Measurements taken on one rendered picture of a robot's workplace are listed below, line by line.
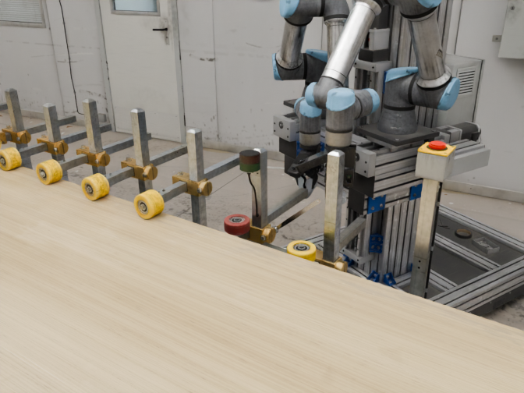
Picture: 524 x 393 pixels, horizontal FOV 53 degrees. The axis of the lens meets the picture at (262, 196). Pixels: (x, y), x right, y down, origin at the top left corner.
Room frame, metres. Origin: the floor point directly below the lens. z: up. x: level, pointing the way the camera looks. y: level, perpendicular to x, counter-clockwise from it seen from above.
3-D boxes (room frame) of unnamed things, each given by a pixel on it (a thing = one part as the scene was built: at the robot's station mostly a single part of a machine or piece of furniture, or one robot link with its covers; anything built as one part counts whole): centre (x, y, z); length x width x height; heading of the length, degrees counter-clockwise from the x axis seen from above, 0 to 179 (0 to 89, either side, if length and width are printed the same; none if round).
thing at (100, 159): (1.89, 0.65, 0.95); 0.14 x 0.06 x 0.05; 56
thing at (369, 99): (1.50, -0.27, 1.25); 0.11 x 0.11 x 0.08; 46
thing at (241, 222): (1.43, 0.08, 0.85); 0.08 x 0.08 x 0.11
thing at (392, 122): (1.92, -0.52, 1.09); 0.15 x 0.15 x 0.10
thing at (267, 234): (1.47, 0.03, 0.85); 0.14 x 0.06 x 0.05; 56
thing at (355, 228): (1.42, -0.22, 0.81); 0.44 x 0.03 x 0.04; 146
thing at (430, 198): (1.17, -0.42, 0.93); 0.05 x 0.05 x 0.45; 56
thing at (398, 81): (1.91, -0.52, 1.21); 0.13 x 0.12 x 0.14; 46
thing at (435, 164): (1.17, -0.41, 1.18); 0.07 x 0.07 x 0.08; 56
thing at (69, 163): (1.96, 0.62, 0.95); 0.50 x 0.04 x 0.04; 146
